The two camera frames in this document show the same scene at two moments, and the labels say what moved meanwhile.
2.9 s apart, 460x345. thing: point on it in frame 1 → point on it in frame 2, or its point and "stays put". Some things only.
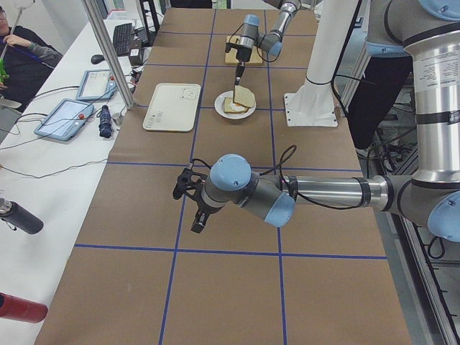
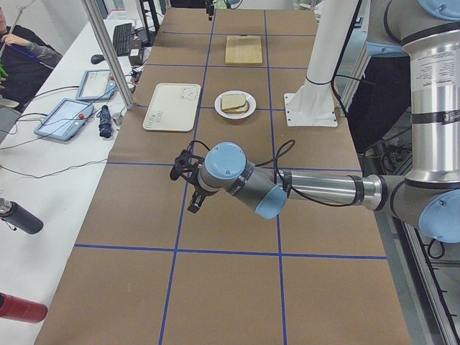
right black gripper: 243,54 → 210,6
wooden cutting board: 231,56 stays put
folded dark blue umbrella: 105,123 stays put
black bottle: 16,216 stays put
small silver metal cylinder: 117,118 stays put
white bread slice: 243,95 → 231,100
